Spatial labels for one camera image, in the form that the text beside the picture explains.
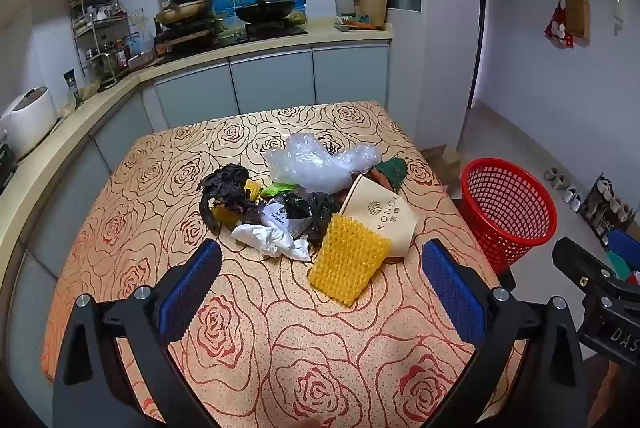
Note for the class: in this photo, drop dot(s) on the red plastic mesh basket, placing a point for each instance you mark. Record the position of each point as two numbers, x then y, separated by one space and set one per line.
480 208

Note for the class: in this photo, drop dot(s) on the black plastic bag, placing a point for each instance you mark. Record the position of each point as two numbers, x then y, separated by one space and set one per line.
225 188

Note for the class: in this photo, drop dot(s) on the white tissue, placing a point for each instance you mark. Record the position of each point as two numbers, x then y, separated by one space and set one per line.
265 240

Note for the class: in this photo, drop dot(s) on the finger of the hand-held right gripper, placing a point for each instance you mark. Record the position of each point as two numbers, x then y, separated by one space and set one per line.
627 244
580 260

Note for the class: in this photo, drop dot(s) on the grey kitchen base cabinet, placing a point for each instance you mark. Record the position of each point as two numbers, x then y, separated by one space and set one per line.
270 77

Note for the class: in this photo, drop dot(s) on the green scouring pad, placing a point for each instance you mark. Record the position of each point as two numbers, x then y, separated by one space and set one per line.
395 173

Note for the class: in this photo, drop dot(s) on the green snack wrapper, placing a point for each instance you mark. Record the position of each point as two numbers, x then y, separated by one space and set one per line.
277 189

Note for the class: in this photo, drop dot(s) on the black patterned plastic wrapper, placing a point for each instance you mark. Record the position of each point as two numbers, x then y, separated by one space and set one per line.
312 213

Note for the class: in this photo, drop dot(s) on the white label packet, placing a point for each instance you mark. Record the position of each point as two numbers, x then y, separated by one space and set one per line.
275 215

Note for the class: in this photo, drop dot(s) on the white rice cooker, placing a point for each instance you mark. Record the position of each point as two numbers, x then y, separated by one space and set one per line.
30 117

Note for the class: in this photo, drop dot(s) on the golden frying pan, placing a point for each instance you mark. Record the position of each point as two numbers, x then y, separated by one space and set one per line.
185 10

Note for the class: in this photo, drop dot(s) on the green dishcloth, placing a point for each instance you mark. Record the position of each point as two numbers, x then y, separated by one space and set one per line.
365 17

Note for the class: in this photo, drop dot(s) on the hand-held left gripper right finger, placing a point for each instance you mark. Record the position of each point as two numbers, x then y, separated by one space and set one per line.
452 293

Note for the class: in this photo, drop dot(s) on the orange brown wrapper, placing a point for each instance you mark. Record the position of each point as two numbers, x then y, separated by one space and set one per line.
377 179

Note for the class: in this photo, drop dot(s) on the black shoe rack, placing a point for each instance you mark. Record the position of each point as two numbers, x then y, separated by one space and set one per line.
605 203

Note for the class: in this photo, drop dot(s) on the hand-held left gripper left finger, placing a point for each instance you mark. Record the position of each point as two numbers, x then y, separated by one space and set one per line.
190 288

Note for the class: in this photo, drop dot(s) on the metal spice rack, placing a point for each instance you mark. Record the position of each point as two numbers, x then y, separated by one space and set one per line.
100 32

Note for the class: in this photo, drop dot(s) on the red patterned hanging bag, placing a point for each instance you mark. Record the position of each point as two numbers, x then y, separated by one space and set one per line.
557 27

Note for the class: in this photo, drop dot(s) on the orange kitchen tool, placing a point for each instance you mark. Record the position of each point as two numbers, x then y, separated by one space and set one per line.
357 24

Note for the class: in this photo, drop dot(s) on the beige shoe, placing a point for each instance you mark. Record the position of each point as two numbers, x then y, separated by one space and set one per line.
559 180
549 175

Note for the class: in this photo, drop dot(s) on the cardboard box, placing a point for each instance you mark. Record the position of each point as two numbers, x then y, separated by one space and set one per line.
445 157

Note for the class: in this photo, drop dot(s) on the brown paper bag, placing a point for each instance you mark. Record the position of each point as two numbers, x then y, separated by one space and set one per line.
577 12

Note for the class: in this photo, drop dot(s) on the beige paper cup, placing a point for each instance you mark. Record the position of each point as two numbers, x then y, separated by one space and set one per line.
380 213

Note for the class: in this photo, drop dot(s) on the dark wooden door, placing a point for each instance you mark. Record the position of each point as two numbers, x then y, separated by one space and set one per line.
482 7

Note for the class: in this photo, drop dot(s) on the white shoe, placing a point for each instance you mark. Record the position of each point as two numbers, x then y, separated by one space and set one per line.
569 195
576 203

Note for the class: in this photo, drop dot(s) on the rose pattern tablecloth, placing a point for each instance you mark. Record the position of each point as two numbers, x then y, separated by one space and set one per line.
250 338

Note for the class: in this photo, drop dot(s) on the black wok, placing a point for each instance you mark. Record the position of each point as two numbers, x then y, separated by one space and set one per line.
265 10

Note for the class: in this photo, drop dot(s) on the clear plastic bag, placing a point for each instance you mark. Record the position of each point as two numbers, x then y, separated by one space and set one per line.
320 167

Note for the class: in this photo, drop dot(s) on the black gas stove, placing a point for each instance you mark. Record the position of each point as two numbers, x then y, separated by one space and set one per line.
270 30

